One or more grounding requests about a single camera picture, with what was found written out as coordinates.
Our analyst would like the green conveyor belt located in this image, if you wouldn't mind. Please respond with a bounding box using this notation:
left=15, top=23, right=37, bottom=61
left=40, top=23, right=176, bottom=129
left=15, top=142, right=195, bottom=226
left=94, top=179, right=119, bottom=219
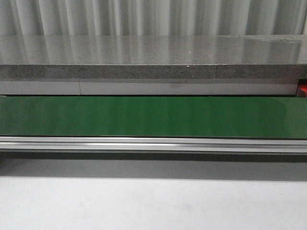
left=0, top=96, right=307, bottom=139

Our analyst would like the white panel under ledge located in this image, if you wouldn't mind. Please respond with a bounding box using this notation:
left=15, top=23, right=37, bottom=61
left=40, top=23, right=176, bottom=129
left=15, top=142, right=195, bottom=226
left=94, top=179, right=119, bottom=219
left=0, top=79, right=298, bottom=95

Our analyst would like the grey stone counter ledge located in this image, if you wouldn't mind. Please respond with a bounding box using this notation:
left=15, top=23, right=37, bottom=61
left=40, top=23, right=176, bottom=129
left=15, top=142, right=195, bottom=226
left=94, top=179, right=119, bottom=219
left=0, top=35, right=307, bottom=81

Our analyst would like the red plastic tray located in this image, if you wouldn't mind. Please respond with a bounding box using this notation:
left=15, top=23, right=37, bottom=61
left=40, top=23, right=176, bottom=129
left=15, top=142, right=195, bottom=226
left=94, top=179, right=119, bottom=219
left=297, top=84, right=307, bottom=98

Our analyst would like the white pleated curtain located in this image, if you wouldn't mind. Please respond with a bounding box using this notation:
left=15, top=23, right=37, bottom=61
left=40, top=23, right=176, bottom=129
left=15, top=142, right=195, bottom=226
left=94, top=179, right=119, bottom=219
left=0, top=0, right=307, bottom=35

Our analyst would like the aluminium conveyor frame rail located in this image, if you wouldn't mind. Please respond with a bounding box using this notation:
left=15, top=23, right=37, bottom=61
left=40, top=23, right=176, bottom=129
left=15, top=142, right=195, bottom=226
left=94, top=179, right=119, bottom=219
left=0, top=136, right=307, bottom=154

